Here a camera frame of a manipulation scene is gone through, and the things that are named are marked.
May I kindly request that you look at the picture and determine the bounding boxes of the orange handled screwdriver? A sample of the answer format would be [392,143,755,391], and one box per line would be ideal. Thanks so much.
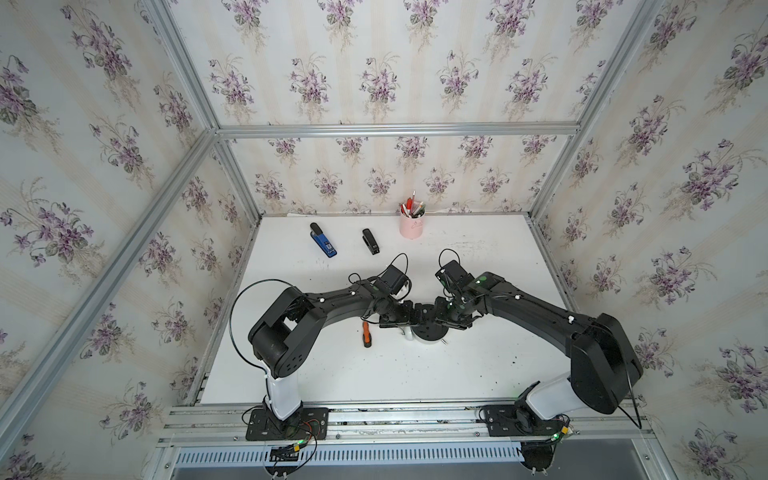
[362,321,372,348]

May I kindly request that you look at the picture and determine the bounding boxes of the white twin-bell alarm clock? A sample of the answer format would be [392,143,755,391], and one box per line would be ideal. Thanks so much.
[401,323,449,345]

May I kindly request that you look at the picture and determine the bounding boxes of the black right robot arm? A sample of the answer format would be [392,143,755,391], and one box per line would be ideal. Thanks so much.
[435,262,643,420]

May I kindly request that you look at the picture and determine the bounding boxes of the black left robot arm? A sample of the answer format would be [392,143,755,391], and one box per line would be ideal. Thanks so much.
[247,268,415,422]

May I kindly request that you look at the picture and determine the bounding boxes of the pink pen cup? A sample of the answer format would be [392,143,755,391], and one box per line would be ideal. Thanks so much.
[399,210,424,240]

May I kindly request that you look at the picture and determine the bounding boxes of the blue black stapler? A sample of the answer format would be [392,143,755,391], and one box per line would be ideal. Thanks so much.
[310,222,337,258]

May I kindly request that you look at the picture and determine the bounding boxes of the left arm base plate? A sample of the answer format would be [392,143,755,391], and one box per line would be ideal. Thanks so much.
[245,406,330,441]

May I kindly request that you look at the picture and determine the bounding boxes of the aluminium front rail frame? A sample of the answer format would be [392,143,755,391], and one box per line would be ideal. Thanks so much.
[157,400,659,448]

